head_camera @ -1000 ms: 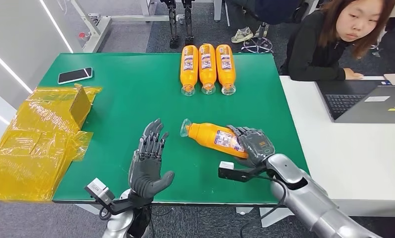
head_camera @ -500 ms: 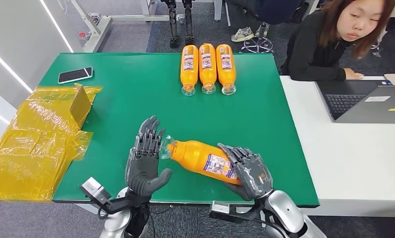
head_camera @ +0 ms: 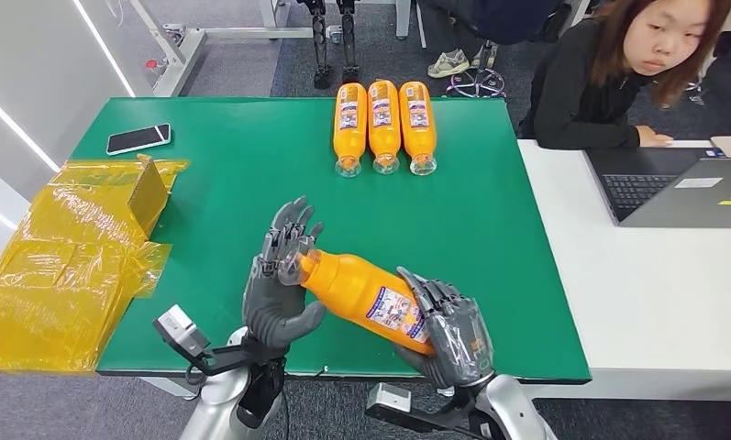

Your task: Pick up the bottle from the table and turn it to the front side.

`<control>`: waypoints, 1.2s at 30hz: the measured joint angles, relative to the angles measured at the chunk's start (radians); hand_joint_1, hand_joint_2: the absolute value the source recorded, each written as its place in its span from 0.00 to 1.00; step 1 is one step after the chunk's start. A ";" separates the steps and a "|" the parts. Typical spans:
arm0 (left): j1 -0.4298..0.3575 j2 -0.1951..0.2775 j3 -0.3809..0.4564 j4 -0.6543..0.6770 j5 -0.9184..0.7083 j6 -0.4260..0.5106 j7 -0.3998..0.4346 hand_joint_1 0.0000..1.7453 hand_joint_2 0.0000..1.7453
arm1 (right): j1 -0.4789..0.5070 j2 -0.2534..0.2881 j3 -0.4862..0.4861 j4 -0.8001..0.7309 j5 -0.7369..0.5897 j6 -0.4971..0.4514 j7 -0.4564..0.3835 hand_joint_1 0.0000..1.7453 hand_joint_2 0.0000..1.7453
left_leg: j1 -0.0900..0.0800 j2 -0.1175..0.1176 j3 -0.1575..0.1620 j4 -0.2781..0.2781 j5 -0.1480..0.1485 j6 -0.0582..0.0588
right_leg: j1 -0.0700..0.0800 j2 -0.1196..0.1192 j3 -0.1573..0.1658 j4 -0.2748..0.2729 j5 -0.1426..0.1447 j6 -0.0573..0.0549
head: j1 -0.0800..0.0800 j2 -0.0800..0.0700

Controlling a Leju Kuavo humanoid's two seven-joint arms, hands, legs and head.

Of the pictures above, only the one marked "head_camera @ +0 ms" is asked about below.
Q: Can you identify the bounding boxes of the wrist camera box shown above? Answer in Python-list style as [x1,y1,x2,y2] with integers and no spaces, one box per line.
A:
[364,382,413,426]
[152,304,211,358]

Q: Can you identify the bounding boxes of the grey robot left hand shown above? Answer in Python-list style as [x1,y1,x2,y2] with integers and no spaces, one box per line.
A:
[241,195,328,350]

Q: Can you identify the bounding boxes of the chrome chair base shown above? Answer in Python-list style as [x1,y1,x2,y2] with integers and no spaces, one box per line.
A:
[445,38,507,100]

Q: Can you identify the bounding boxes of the black robot leg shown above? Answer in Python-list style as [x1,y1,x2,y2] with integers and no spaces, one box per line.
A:
[336,0,361,85]
[298,0,336,91]

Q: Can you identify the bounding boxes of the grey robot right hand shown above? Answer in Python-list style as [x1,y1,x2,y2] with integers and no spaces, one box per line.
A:
[393,266,495,390]

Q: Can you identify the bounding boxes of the orange juice bottle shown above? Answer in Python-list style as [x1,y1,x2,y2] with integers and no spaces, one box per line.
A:
[333,82,369,179]
[367,79,402,176]
[278,248,437,358]
[398,80,438,177]

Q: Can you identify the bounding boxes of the yellow wrapped box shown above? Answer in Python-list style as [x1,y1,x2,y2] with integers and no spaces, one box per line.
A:
[127,156,171,239]

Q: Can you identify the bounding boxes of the person in dark blue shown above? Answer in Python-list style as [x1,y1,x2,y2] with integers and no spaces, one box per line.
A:
[416,0,564,80]

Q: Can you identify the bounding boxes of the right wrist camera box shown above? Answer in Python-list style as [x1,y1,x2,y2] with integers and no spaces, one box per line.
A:
[364,382,413,426]

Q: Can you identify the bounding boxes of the black smartphone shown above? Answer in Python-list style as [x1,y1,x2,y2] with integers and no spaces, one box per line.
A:
[105,122,173,158]

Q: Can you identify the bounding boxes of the grey laptop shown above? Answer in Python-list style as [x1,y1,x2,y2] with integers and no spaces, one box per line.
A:
[583,145,731,230]

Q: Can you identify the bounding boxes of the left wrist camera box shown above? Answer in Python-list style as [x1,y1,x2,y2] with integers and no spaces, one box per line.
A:
[152,304,211,358]

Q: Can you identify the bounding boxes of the yellow plastic film sheets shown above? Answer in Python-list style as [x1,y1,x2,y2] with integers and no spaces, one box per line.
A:
[0,154,191,375]

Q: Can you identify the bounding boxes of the green table mat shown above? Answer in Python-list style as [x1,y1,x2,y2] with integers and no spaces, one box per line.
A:
[67,95,593,386]

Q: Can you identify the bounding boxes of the white desk frame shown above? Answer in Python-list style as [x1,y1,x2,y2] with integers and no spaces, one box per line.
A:
[125,0,413,98]

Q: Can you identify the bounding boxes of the person in black top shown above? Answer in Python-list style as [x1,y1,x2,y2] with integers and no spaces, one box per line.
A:
[516,0,731,151]

